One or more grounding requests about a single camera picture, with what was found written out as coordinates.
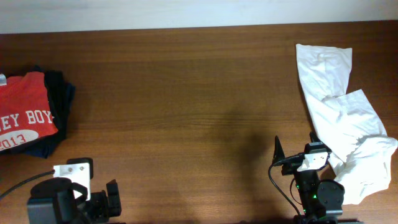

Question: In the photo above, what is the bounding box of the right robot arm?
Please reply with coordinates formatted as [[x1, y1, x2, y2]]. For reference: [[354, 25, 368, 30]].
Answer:
[[268, 132, 345, 224]]

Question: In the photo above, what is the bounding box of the white t-shirt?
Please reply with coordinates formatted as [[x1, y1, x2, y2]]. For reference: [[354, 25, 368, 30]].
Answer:
[[295, 44, 397, 205]]

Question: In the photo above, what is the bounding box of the folded dark navy t-shirt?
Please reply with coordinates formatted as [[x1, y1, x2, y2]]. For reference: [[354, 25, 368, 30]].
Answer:
[[1, 67, 75, 159]]

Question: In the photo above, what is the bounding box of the orange t-shirt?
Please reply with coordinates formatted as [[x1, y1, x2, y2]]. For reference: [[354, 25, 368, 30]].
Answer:
[[1, 72, 58, 151]]

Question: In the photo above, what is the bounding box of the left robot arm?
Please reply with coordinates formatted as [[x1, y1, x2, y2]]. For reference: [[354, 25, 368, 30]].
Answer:
[[27, 177, 122, 224]]

